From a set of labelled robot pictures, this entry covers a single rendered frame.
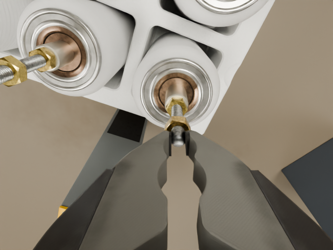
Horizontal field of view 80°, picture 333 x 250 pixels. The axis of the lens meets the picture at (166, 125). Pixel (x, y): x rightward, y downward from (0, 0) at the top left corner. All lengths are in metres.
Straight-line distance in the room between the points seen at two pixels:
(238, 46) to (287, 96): 0.29
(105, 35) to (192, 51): 0.08
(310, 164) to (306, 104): 0.16
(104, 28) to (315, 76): 0.47
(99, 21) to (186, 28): 0.11
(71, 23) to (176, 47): 0.10
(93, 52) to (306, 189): 0.56
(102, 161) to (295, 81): 0.45
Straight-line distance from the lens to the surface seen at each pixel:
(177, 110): 0.17
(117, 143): 0.34
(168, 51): 0.21
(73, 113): 0.56
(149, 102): 0.22
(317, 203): 0.60
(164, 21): 0.27
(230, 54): 0.29
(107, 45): 0.22
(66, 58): 0.21
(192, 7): 0.20
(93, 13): 0.22
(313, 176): 0.63
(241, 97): 0.51
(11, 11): 0.29
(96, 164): 0.30
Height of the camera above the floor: 0.45
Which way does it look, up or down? 61 degrees down
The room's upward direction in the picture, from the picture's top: 177 degrees counter-clockwise
